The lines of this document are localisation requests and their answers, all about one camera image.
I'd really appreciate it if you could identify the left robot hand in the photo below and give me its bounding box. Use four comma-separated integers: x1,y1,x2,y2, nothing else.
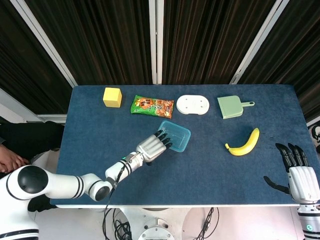
135,129,174,167

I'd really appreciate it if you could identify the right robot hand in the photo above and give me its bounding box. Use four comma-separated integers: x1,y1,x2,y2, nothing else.
263,142,320,204

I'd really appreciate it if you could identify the blue translucent plastic lid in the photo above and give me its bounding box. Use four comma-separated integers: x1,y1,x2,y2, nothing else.
157,120,192,153

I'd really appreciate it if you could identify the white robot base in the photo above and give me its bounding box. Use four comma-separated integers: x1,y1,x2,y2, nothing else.
121,206,192,240

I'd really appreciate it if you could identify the green orange snack bag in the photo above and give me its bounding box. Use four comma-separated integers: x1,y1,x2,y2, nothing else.
130,94,175,120

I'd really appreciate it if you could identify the black white printed object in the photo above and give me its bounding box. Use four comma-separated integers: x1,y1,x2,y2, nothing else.
307,124,320,154

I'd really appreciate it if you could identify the blue felt table cloth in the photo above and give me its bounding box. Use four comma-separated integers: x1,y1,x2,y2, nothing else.
49,84,317,207

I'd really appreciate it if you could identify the white oval plastic board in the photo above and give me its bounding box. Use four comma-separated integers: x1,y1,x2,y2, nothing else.
176,94,210,116

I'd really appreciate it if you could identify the yellow cube block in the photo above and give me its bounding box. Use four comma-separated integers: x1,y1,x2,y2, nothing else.
102,87,123,108

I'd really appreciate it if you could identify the yellow banana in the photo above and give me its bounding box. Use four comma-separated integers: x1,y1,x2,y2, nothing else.
224,127,261,157

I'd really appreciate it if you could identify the pale green dustpan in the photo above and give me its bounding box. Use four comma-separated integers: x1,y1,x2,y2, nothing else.
216,95,256,120

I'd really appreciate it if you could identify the dark pleated curtain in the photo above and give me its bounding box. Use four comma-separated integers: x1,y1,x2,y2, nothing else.
0,0,320,123

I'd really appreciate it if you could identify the person in black clothing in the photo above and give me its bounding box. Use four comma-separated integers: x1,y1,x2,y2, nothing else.
0,117,65,213

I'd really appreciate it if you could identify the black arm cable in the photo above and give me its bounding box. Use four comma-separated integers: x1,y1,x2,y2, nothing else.
103,159,132,226

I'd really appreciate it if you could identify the black cable bundle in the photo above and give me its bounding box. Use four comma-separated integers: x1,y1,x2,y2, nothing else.
103,207,133,240

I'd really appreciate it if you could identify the thin black cable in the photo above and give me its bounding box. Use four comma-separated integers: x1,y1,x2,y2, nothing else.
196,206,221,240

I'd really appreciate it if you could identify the white frame post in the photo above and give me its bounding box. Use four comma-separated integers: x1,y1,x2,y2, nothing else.
9,0,79,88
229,0,291,85
148,0,164,85

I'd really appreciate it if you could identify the white frame rail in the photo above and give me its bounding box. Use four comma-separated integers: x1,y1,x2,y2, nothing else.
0,87,68,124

